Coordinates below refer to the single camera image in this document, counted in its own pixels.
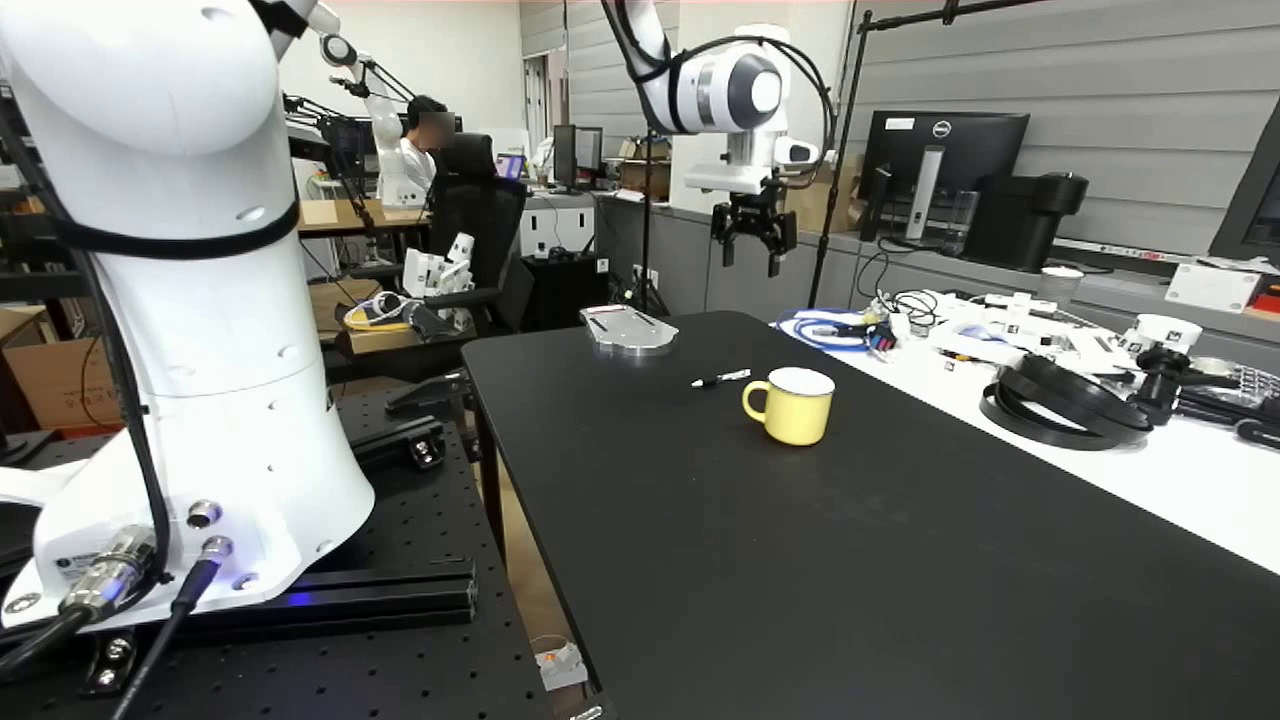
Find person in white shirt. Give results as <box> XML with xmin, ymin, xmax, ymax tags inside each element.
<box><xmin>376</xmin><ymin>96</ymin><xmax>447</xmax><ymax>204</ymax></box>

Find black bin on desk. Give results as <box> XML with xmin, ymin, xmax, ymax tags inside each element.
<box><xmin>965</xmin><ymin>170</ymin><xmax>1088</xmax><ymax>273</ymax></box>

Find white paper clutter pile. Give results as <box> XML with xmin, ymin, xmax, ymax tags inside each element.
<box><xmin>879</xmin><ymin>289</ymin><xmax>1198</xmax><ymax>382</ymax></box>

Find clear plastic bag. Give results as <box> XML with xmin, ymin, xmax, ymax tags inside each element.
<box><xmin>578</xmin><ymin>302</ymin><xmax>679</xmax><ymax>352</ymax></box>

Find black pen white cap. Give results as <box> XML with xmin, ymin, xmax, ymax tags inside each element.
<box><xmin>689</xmin><ymin>368</ymin><xmax>757</xmax><ymax>393</ymax></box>

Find black computer monitor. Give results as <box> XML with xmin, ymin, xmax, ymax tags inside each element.
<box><xmin>859</xmin><ymin>106</ymin><xmax>1026</xmax><ymax>256</ymax></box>

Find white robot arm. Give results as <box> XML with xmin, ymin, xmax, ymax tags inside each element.
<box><xmin>598</xmin><ymin>0</ymin><xmax>837</xmax><ymax>273</ymax></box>

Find blue and white cables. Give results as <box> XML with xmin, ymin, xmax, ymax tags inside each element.
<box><xmin>777</xmin><ymin>302</ymin><xmax>897</xmax><ymax>359</ymax></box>

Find black office chair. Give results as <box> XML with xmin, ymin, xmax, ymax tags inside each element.
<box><xmin>431</xmin><ymin>130</ymin><xmax>530</xmax><ymax>332</ymax></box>

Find black device on desk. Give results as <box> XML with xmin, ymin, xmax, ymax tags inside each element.
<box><xmin>1132</xmin><ymin>345</ymin><xmax>1280</xmax><ymax>446</ymax></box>

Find cardboard box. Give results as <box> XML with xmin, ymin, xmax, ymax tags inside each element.
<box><xmin>0</xmin><ymin>302</ymin><xmax>123</xmax><ymax>430</ymax></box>

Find black tripod stand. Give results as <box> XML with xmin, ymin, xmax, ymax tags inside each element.
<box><xmin>621</xmin><ymin>31</ymin><xmax>662</xmax><ymax>314</ymax></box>

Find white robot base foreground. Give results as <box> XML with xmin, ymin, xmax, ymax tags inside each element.
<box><xmin>0</xmin><ymin>0</ymin><xmax>376</xmax><ymax>628</ymax></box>

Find yellow mug white inside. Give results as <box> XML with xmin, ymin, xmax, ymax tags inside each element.
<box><xmin>739</xmin><ymin>368</ymin><xmax>837</xmax><ymax>446</ymax></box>

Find black breadboard mounting plate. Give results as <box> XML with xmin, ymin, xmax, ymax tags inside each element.
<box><xmin>0</xmin><ymin>375</ymin><xmax>553</xmax><ymax>720</ymax></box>

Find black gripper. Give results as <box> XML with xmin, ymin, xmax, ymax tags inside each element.
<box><xmin>710</xmin><ymin>180</ymin><xmax>797</xmax><ymax>276</ymax></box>

